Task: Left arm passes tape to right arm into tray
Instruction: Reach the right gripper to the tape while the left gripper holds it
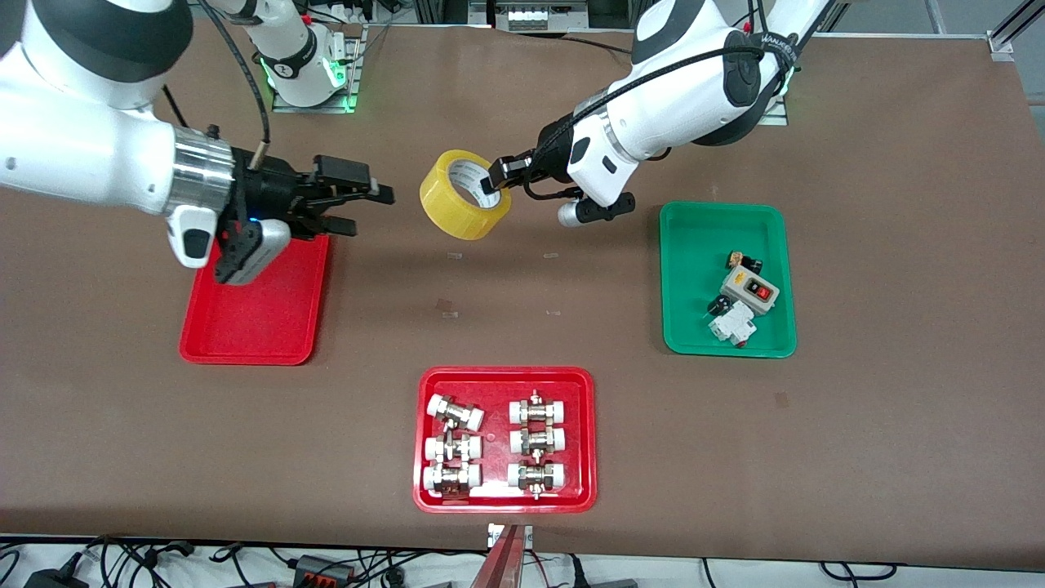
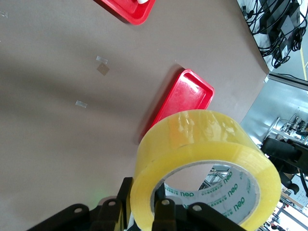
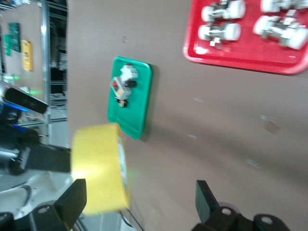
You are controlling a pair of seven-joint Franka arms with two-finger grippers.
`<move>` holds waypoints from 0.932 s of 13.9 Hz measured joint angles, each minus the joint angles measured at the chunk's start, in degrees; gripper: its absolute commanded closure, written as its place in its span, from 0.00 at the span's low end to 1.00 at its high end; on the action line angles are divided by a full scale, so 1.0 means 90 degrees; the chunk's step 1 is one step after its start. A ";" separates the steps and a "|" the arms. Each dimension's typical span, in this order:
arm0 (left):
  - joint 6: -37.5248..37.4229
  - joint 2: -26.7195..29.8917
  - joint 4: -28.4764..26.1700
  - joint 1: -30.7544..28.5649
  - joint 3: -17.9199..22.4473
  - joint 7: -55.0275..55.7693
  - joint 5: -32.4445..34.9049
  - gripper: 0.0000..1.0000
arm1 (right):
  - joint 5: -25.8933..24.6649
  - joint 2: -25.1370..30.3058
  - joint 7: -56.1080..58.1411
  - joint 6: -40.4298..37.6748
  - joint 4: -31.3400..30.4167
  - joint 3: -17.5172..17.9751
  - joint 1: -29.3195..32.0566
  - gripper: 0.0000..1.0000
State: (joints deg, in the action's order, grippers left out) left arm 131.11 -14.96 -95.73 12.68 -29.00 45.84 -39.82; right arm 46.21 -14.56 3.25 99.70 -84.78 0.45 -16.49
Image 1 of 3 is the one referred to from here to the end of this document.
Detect grey power strip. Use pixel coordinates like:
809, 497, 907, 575
505, 0, 590, 32

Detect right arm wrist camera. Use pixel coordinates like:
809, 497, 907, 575
214, 219, 292, 287

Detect grey on-off switch box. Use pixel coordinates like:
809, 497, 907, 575
719, 265, 781, 318

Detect aluminium frame post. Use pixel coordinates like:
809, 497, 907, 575
412, 0, 500, 30

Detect yellow packing tape roll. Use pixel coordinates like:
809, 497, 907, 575
419, 149, 514, 242

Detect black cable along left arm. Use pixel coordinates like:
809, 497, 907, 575
522, 0, 797, 202

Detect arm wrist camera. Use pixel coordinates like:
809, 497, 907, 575
214, 219, 292, 287
558, 192, 637, 229

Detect red plastic tray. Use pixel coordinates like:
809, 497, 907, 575
179, 233, 331, 366
412, 366, 598, 515

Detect red metal extrusion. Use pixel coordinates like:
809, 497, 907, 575
469, 525, 525, 588

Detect white circuit breaker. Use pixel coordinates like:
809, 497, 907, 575
709, 302, 758, 350

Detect green plastic tray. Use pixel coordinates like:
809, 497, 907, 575
660, 201, 798, 359

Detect black power adapter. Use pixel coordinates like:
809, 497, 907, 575
23, 554, 89, 588

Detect white capped brass pipe fitting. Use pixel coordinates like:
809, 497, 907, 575
427, 394, 486, 432
423, 463, 482, 497
507, 460, 567, 500
509, 426, 567, 457
509, 391, 569, 425
425, 433, 482, 463

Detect tangled black cables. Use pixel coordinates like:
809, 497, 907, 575
0, 535, 458, 588

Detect small silver mounting bracket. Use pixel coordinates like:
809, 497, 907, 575
487, 523, 534, 550

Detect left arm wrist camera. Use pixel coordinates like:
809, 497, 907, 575
558, 192, 637, 229

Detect black orange connector box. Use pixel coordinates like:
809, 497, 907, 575
292, 554, 358, 588

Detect aluminium frame bar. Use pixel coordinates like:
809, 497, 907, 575
992, 0, 1045, 47

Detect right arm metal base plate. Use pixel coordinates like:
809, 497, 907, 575
272, 23, 366, 114

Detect black cable on table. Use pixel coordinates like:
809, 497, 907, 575
522, 31, 636, 56

